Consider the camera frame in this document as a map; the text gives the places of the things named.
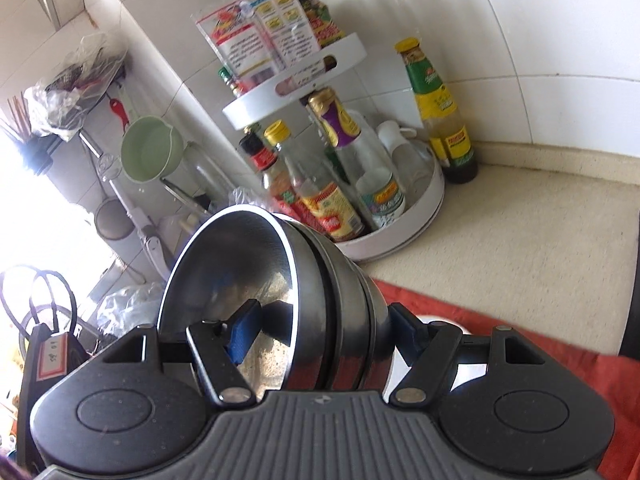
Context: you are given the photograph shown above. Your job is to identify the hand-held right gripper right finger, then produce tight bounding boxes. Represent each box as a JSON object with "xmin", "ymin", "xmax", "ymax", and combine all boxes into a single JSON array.
[{"xmin": 386, "ymin": 302, "xmax": 551, "ymax": 407}]

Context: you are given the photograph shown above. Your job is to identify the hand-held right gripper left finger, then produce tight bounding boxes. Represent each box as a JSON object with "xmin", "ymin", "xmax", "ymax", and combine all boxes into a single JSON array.
[{"xmin": 100, "ymin": 299, "xmax": 264, "ymax": 407}]

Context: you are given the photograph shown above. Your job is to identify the stainless steel bowl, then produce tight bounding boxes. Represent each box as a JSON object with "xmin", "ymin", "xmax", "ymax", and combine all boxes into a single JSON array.
[
  {"xmin": 157, "ymin": 205, "xmax": 330, "ymax": 392},
  {"xmin": 292, "ymin": 225, "xmax": 373, "ymax": 392},
  {"xmin": 345, "ymin": 255, "xmax": 402, "ymax": 392}
]

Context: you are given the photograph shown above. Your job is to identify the large white floral plate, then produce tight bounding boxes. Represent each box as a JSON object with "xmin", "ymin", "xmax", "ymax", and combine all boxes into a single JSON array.
[{"xmin": 414, "ymin": 313, "xmax": 497, "ymax": 397}]

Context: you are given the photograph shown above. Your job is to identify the crumpled clear plastic bag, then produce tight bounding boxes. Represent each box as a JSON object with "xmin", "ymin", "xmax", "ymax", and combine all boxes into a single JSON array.
[{"xmin": 96, "ymin": 281, "xmax": 167, "ymax": 337}]

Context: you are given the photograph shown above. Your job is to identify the white two-tier condiment rack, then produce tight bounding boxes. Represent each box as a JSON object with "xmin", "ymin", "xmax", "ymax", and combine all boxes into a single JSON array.
[{"xmin": 222, "ymin": 32, "xmax": 446, "ymax": 264}]

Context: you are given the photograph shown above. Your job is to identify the white spatula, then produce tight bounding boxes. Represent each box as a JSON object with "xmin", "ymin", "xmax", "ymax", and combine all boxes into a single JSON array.
[{"xmin": 106, "ymin": 180, "xmax": 174, "ymax": 282}]

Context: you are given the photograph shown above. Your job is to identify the orange cloth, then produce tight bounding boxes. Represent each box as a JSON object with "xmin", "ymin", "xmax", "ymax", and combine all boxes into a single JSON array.
[{"xmin": 374, "ymin": 280, "xmax": 640, "ymax": 480}]

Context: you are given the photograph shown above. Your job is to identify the yellow cap sauce bottle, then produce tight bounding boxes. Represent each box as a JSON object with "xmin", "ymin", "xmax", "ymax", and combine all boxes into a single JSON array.
[{"xmin": 263, "ymin": 120, "xmax": 367, "ymax": 242}]

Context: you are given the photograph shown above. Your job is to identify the red cap sauce bottle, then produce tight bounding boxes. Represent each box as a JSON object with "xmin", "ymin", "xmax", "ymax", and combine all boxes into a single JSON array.
[{"xmin": 238, "ymin": 127, "xmax": 313, "ymax": 223}]

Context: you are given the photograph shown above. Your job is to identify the metal strainer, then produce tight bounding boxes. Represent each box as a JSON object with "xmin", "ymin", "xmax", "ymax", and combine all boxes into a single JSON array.
[{"xmin": 94, "ymin": 152, "xmax": 137, "ymax": 242}]

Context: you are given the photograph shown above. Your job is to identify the purple label clear bottle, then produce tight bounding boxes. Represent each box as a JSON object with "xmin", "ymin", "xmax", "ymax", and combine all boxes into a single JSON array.
[{"xmin": 306, "ymin": 87, "xmax": 407, "ymax": 231}]

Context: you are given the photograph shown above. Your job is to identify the white cup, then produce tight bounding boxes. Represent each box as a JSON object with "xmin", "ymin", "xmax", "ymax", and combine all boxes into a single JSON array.
[{"xmin": 377, "ymin": 120, "xmax": 437, "ymax": 197}]

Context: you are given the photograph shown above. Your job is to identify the black tool with paper tag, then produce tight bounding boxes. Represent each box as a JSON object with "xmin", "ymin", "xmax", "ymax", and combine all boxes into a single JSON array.
[{"xmin": 15, "ymin": 324, "xmax": 88, "ymax": 461}]

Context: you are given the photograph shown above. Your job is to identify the black scissors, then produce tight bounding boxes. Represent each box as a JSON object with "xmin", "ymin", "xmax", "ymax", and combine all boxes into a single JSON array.
[{"xmin": 0, "ymin": 266, "xmax": 82, "ymax": 353}]

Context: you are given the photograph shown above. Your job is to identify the green hanging pot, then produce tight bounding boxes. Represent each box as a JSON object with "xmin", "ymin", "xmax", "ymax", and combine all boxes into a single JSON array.
[{"xmin": 120, "ymin": 115, "xmax": 187, "ymax": 184}]

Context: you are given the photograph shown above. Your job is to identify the green yellow label bottle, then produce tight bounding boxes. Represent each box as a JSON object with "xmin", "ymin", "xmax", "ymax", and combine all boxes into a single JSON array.
[{"xmin": 394, "ymin": 37, "xmax": 480, "ymax": 185}]

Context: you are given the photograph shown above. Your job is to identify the black stove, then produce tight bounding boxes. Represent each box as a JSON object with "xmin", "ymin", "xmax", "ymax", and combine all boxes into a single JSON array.
[{"xmin": 619, "ymin": 307, "xmax": 640, "ymax": 357}]

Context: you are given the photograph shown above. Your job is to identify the small green cap bottle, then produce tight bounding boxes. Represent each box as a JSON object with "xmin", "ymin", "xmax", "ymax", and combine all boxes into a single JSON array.
[{"xmin": 217, "ymin": 66, "xmax": 249, "ymax": 97}]

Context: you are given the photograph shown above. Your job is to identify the red hanging tool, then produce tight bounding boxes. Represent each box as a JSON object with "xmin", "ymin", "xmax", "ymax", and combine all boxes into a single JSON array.
[{"xmin": 109, "ymin": 98, "xmax": 132, "ymax": 129}]

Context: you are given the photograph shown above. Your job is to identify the red white seasoning packet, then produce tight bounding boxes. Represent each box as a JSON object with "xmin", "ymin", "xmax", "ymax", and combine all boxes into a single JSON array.
[{"xmin": 194, "ymin": 0, "xmax": 282, "ymax": 88}]

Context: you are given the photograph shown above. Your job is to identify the yellow label seasoning packet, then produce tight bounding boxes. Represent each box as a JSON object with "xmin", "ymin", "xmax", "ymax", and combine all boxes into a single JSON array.
[{"xmin": 251, "ymin": 0, "xmax": 322, "ymax": 70}]

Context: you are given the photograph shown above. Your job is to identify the bundle of chopsticks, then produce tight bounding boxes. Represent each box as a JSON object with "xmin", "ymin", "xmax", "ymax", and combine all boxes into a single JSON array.
[{"xmin": 0, "ymin": 94, "xmax": 33, "ymax": 141}]

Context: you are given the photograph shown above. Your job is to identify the dark lid sauce jar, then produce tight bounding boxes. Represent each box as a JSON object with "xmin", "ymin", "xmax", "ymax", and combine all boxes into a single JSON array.
[{"xmin": 297, "ymin": 0, "xmax": 347, "ymax": 52}]

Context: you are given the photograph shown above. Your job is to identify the wall shelf with plastic bag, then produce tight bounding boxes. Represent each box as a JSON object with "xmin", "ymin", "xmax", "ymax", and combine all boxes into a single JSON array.
[{"xmin": 22, "ymin": 34, "xmax": 130, "ymax": 143}]

